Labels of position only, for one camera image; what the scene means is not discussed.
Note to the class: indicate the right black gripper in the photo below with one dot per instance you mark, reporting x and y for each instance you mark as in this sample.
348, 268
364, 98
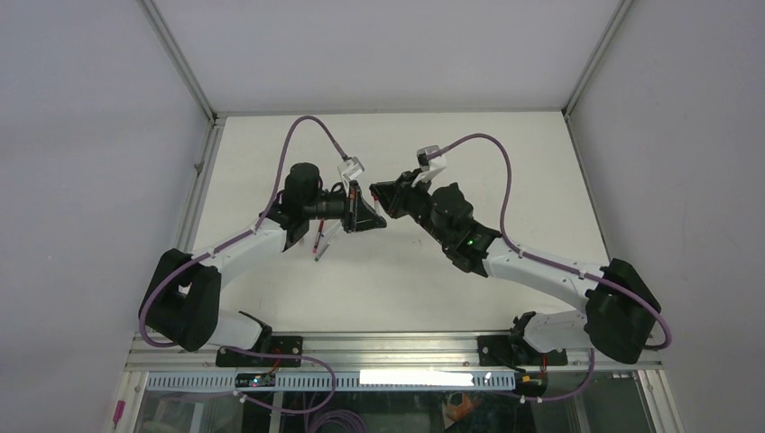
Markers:
394, 198

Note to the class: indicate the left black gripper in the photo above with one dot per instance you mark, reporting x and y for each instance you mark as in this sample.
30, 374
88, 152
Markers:
356, 214

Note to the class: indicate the white black marker pen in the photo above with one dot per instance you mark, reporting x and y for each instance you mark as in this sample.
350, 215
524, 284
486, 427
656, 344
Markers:
325, 240

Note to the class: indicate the dark red gel pen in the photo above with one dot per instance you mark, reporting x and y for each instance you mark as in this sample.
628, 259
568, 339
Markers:
319, 235

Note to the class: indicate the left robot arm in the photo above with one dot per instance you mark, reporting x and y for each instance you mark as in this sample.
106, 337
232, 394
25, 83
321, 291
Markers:
182, 302

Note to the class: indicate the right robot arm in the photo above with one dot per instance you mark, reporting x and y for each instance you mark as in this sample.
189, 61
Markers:
611, 308

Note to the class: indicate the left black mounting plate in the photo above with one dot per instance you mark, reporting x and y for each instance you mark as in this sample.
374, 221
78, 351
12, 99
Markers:
263, 352

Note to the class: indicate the black mounting plate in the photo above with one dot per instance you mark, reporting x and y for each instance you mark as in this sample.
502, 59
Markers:
514, 353
263, 352

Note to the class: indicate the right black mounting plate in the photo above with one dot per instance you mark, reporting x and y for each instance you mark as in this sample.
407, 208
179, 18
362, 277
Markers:
514, 353

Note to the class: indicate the orange object under table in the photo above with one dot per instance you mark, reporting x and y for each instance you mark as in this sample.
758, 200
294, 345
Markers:
458, 405

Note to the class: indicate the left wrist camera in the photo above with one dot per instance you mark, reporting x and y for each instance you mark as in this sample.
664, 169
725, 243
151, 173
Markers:
350, 169

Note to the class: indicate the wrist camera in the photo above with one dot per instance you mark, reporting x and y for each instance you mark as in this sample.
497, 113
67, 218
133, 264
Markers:
350, 169
431, 162

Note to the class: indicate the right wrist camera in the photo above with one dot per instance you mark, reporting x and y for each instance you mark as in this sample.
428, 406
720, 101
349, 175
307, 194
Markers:
431, 162

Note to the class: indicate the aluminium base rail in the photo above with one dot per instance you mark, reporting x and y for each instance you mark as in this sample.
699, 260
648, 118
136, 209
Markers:
343, 351

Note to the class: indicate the white slotted cable duct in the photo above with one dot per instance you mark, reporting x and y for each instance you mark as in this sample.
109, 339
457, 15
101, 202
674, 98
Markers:
365, 380

